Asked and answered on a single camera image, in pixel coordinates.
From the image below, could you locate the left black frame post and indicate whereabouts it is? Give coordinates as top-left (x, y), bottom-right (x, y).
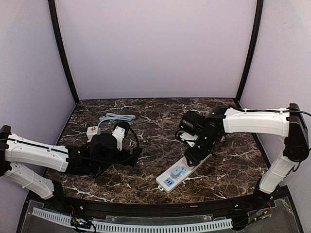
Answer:
top-left (48, 0), bottom-right (80, 105)

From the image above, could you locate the pink cube socket adapter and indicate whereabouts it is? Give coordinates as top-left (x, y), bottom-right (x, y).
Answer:
top-left (182, 156), bottom-right (195, 170)

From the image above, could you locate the white slotted cable duct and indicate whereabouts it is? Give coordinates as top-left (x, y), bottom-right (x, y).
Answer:
top-left (32, 207), bottom-right (233, 233)

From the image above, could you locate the white cube socket adapter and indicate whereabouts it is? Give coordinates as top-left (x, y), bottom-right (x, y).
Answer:
top-left (86, 126), bottom-right (100, 140)

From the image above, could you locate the grey power strip cable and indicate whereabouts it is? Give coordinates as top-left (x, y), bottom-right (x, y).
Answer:
top-left (98, 113), bottom-right (137, 128)

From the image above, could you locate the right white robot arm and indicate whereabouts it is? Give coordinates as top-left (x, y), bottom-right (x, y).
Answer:
top-left (179, 103), bottom-right (310, 194)

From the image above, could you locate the black frame post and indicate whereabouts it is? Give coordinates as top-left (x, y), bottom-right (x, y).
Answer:
top-left (235, 0), bottom-right (264, 104)
top-left (48, 0), bottom-right (80, 105)

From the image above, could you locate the blue plug adapter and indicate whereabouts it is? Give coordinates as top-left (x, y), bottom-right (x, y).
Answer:
top-left (170, 166), bottom-right (182, 179)

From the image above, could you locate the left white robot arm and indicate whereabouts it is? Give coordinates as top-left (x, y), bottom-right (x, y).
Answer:
top-left (0, 122), bottom-right (142, 200)

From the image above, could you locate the small green circuit board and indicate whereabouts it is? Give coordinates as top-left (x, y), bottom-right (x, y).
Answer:
top-left (70, 216), bottom-right (92, 229)

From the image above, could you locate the white colourful power strip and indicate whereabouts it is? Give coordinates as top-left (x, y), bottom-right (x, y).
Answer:
top-left (156, 154), bottom-right (211, 193)

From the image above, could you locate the right black frame post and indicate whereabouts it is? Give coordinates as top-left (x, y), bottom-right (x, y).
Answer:
top-left (235, 0), bottom-right (264, 104)

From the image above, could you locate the black front frame rail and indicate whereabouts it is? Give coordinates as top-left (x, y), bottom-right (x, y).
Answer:
top-left (29, 188), bottom-right (290, 220)

